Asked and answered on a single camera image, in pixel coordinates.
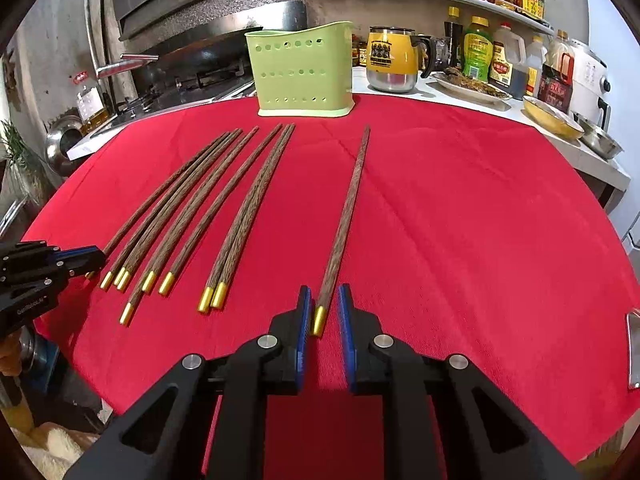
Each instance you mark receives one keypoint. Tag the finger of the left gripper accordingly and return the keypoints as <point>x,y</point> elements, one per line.
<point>81,260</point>

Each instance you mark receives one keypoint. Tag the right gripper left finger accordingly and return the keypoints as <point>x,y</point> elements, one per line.
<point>206,419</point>

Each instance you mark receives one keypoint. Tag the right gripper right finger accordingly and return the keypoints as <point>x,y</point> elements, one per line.
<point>442,419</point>

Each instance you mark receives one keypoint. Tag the cooking oil bottle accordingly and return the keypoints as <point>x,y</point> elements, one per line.
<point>92,110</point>

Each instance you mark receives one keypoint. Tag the red table cloth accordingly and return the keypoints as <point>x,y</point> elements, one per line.
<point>471,233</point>

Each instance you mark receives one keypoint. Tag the black wok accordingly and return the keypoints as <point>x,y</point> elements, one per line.
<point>184,58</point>

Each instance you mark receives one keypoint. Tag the green plastic utensil holder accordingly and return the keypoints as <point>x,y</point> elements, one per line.
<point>303,74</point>

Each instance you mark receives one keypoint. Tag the steel bowl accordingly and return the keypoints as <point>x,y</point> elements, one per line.
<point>597,139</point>

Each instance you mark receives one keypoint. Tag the yellow bowl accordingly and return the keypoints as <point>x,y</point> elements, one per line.
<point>552,119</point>

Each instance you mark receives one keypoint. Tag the red label box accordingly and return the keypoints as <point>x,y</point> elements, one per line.
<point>554,90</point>

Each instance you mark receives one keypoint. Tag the plate with food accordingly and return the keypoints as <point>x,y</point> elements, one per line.
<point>468,88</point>

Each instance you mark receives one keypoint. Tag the white rice cooker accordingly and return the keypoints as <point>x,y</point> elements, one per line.
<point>590,85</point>

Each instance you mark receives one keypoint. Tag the yellow steel mug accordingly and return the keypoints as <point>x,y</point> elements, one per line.
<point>397,57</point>

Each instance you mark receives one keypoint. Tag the green label bottle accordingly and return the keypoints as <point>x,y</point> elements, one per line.
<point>477,49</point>

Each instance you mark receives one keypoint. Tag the white jug dark sauce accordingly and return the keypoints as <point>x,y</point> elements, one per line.
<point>508,70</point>

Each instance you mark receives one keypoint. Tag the dark soy sauce bottle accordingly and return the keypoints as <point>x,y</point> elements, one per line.
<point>454,35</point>

